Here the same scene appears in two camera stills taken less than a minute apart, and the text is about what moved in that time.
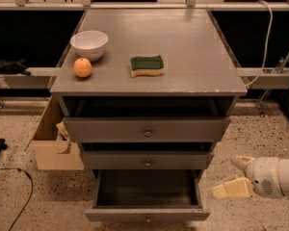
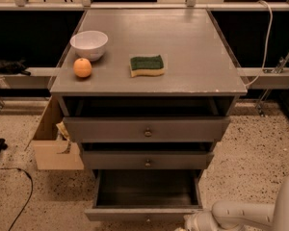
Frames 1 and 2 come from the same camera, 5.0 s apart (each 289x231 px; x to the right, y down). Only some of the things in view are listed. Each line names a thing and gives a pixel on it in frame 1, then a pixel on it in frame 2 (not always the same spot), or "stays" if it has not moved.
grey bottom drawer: (147, 195) stays
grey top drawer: (144, 129) stays
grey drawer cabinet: (147, 92) stays
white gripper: (262, 176) -> (196, 222)
